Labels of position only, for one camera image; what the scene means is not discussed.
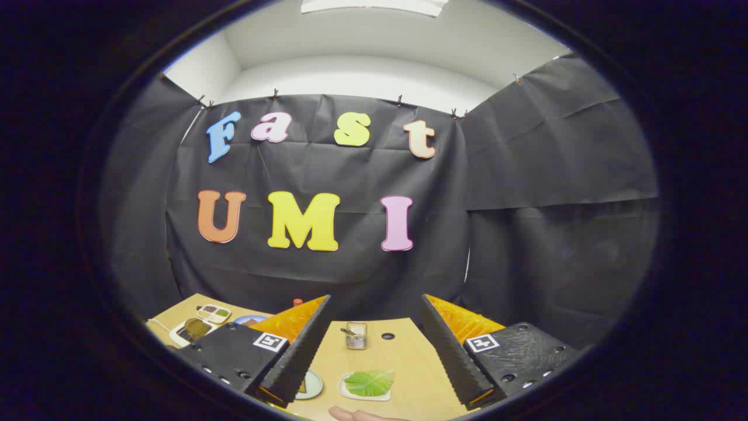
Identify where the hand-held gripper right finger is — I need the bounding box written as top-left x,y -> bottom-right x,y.
418,294 -> 580,410

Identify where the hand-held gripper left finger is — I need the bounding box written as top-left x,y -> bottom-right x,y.
175,294 -> 332,409

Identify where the green lettuce leaf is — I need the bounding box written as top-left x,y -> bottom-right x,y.
344,370 -> 394,398

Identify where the light green plate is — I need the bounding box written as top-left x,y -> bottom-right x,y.
294,369 -> 324,401

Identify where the small white dish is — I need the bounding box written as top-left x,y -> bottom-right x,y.
338,371 -> 392,402

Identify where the white divided tray of beans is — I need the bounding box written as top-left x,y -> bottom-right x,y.
196,304 -> 232,324

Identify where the white toaster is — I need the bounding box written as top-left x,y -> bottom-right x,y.
169,318 -> 220,348

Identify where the ceiling light panel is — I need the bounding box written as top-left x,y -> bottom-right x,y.
301,0 -> 451,17

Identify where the metal wire utensil holder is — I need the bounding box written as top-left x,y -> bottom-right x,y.
341,322 -> 368,350

